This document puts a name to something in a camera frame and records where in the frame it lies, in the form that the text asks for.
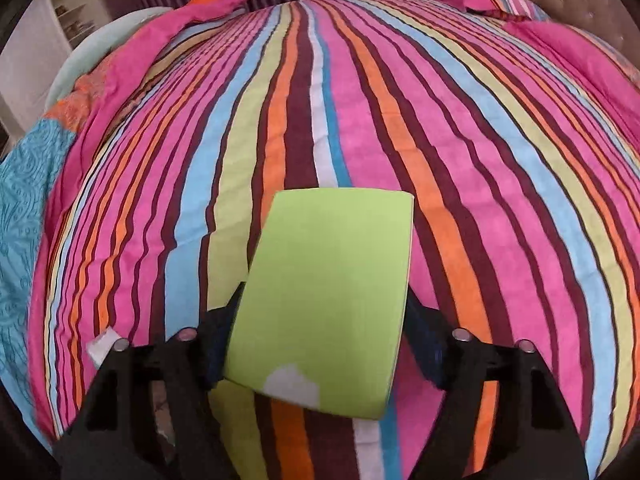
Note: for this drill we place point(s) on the white cabinet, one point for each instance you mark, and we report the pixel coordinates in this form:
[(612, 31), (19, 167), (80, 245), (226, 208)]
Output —
[(35, 45)]

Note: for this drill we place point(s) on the striped colourful blanket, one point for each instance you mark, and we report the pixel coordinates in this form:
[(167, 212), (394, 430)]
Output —
[(400, 135)]

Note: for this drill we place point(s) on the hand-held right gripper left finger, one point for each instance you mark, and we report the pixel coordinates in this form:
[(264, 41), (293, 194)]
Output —
[(220, 355)]

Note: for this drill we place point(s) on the light green carton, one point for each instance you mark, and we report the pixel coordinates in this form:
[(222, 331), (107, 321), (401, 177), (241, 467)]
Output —
[(325, 290)]

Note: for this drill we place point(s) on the orange pillow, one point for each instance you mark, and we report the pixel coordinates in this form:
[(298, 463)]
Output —
[(220, 0)]

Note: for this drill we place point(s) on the blue patterned sheet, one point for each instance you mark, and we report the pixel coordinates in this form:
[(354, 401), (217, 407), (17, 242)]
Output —
[(25, 240)]

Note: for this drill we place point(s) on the white paper scrap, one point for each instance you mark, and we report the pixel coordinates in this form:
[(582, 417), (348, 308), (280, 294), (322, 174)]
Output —
[(102, 347)]

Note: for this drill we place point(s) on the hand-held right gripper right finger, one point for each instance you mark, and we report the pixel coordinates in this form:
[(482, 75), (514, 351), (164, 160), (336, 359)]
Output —
[(425, 340)]

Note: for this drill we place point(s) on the light green pillow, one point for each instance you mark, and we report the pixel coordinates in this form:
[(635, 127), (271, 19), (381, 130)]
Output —
[(95, 50)]

